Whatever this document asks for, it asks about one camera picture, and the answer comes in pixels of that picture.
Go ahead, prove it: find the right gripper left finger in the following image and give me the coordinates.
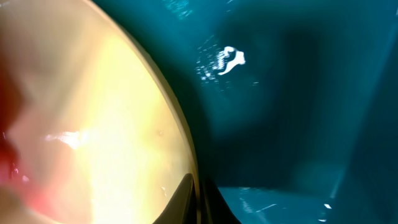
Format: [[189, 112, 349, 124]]
[[154, 174, 197, 224]]

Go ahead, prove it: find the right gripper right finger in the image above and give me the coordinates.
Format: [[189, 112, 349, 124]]
[[200, 179, 241, 224]]

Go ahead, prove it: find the yellow-green plate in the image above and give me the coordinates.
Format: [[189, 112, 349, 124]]
[[1, 1, 201, 223]]

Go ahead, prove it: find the orange green scrub sponge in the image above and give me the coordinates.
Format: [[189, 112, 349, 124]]
[[1, 72, 24, 185]]

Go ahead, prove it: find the teal plastic tray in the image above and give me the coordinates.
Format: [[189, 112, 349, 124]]
[[98, 0, 397, 223]]

